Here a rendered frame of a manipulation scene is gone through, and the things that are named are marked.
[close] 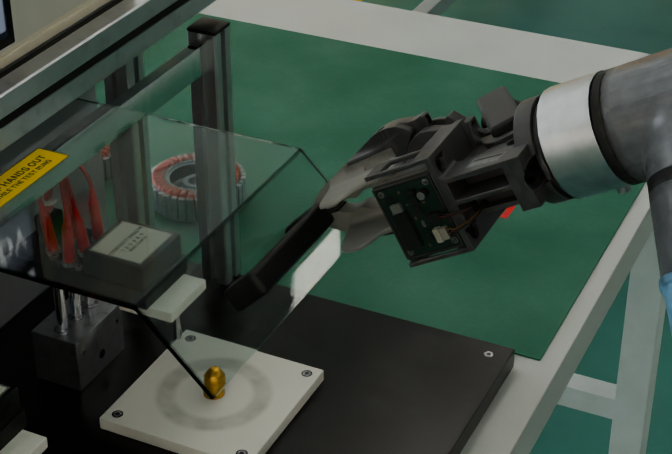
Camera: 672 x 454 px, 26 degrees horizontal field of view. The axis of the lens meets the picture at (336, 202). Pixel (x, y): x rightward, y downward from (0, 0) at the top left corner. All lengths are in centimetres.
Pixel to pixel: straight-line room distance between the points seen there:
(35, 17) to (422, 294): 54
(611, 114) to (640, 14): 331
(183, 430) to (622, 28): 295
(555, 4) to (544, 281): 271
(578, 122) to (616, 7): 333
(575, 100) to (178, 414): 55
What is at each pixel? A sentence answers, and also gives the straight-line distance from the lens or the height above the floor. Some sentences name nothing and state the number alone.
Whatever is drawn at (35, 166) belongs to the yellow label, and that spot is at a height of 107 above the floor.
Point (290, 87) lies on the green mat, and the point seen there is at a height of 75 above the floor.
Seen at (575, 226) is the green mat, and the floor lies 75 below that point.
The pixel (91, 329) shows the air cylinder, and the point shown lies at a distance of 136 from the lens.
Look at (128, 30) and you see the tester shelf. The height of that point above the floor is 110.
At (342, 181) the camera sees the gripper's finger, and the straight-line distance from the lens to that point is 104.
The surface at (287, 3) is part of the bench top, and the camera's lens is 223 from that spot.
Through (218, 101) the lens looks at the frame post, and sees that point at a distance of 140.
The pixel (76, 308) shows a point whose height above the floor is 84.
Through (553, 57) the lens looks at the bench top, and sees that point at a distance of 207.
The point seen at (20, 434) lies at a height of 88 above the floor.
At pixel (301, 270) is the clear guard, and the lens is 107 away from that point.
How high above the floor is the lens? 160
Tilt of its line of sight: 30 degrees down
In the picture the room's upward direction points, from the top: straight up
